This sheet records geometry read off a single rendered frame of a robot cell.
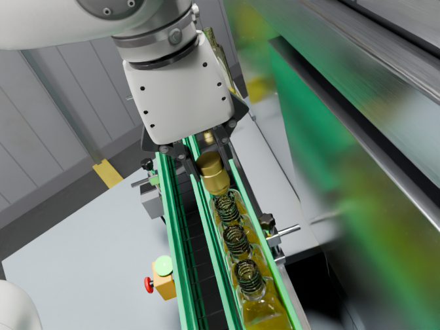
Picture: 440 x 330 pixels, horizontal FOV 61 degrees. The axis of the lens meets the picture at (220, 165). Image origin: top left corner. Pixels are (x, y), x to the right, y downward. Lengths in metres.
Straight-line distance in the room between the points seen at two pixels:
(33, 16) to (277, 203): 0.68
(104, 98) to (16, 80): 0.61
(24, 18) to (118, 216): 1.24
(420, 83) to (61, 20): 0.22
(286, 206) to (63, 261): 0.89
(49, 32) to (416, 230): 0.28
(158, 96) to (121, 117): 2.75
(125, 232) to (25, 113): 1.71
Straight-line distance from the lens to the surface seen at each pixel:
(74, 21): 0.28
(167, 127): 0.42
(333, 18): 0.32
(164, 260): 0.89
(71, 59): 2.91
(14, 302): 0.80
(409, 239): 0.30
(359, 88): 0.29
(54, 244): 1.56
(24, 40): 0.30
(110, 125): 3.14
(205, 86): 0.40
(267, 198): 0.88
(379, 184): 0.30
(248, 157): 1.00
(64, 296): 1.38
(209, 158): 0.48
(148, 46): 0.36
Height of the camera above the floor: 1.69
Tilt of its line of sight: 40 degrees down
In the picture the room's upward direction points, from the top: 21 degrees counter-clockwise
